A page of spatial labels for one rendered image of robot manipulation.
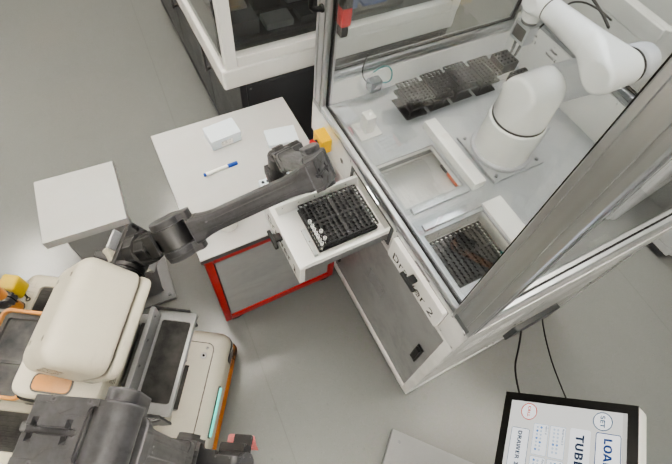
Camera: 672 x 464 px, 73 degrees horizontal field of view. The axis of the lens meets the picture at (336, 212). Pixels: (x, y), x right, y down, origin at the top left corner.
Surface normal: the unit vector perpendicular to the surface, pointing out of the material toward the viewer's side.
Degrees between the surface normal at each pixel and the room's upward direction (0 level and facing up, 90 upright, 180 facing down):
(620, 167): 90
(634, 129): 90
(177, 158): 0
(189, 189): 0
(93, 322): 42
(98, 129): 0
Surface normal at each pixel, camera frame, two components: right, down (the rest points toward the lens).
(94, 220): 0.07, -0.53
